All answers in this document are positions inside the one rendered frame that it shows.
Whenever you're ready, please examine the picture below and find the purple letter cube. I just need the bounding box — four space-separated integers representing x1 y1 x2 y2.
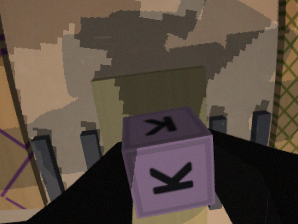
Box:
121 105 216 218

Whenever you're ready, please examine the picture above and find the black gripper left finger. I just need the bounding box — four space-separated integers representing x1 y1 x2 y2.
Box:
7 143 133 224

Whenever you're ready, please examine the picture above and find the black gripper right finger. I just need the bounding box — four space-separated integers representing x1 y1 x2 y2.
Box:
208 128 298 224

